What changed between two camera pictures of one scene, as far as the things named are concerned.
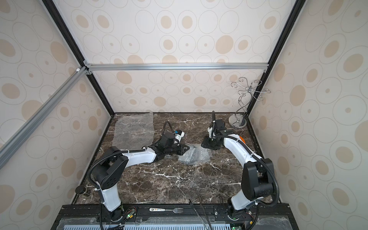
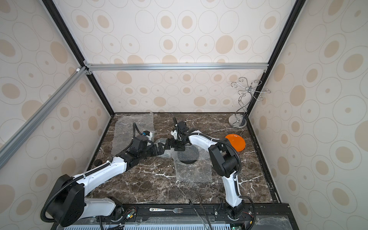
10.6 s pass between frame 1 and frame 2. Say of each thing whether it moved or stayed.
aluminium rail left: stayed
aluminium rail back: stayed
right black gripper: moved
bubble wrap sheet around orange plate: stayed
